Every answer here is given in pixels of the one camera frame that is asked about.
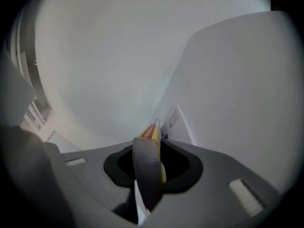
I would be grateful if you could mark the white printed label sticker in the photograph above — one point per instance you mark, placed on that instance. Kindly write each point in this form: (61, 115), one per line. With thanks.
(173, 117)

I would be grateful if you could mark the white cabinet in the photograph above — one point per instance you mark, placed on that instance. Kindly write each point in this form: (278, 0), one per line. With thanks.
(237, 91)

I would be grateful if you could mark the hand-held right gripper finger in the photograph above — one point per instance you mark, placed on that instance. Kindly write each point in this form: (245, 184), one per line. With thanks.
(146, 165)

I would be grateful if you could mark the white door frame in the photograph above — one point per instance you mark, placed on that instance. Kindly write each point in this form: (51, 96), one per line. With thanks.
(35, 84)

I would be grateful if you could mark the yellow and red book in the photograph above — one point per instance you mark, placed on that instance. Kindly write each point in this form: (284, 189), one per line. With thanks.
(157, 132)

